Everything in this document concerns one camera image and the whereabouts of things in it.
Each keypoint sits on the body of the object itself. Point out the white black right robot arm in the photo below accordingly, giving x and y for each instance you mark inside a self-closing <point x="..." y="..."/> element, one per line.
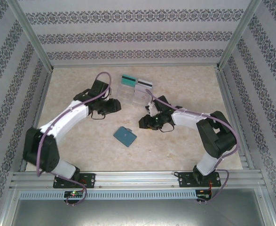
<point x="184" y="120"/>

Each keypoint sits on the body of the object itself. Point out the white card pink print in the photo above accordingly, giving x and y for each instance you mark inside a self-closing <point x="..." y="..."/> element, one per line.
<point x="141" y="94"/>

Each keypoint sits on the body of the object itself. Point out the aluminium table side rail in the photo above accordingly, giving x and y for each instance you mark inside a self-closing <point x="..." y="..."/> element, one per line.
<point x="37" y="110"/>
<point x="231" y="113"/>

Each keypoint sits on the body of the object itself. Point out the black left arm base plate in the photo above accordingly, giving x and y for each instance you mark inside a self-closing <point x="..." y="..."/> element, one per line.
<point x="90" y="180"/>

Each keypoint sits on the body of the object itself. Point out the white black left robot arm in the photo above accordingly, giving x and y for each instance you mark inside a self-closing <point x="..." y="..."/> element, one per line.
<point x="67" y="117"/>

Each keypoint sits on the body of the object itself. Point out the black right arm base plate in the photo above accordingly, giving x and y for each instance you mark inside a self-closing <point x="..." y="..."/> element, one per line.
<point x="184" y="180"/>

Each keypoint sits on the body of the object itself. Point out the aluminium frame post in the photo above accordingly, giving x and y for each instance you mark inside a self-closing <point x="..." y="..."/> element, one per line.
<point x="32" y="35"/>
<point x="237" y="35"/>

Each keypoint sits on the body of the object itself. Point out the teal card black stripe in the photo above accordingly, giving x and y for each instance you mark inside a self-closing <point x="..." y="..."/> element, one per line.
<point x="128" y="81"/>

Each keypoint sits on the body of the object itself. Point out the grey metal sheet panel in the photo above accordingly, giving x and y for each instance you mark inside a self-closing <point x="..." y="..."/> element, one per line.
<point x="137" y="213"/>

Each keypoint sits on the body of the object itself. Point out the teal blue card holder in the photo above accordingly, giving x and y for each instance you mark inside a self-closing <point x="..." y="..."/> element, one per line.
<point x="124" y="137"/>

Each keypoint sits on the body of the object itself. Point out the aluminium mounting rail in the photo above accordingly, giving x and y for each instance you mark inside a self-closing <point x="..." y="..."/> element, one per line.
<point x="137" y="180"/>

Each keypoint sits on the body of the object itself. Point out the clear acrylic card stand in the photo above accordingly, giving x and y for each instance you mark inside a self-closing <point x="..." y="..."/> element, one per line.
<point x="139" y="102"/>
<point x="126" y="96"/>

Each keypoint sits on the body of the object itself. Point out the white card black stripe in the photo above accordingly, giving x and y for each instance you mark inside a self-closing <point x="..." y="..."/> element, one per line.
<point x="144" y="84"/>

